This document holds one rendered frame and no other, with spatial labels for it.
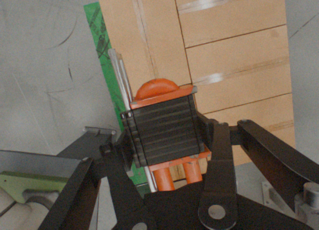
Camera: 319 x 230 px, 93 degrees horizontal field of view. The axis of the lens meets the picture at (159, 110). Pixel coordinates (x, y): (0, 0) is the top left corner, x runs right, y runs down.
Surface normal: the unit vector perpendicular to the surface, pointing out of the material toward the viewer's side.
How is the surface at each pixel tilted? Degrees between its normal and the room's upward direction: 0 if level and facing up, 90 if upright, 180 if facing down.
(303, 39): 0
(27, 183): 4
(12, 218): 83
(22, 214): 91
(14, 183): 4
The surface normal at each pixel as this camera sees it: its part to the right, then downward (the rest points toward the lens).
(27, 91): 0.04, 0.18
